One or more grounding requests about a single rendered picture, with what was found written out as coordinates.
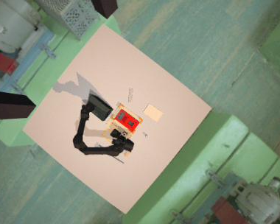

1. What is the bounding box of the beige flat square pad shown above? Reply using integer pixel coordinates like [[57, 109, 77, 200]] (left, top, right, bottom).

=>
[[143, 104, 163, 122]]

